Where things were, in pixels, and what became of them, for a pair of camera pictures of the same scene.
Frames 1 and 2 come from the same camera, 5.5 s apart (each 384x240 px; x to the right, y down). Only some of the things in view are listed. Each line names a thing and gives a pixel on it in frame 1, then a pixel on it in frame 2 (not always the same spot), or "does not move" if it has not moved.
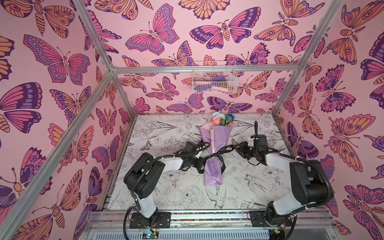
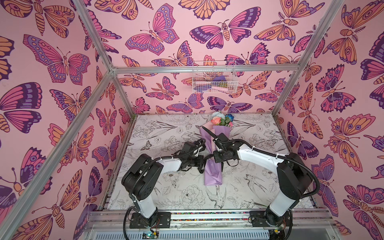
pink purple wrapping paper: x=217 y=137 does not move
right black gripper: x=243 y=149 -> x=217 y=154
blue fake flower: x=230 y=116 does not move
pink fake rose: x=216 y=120 does not move
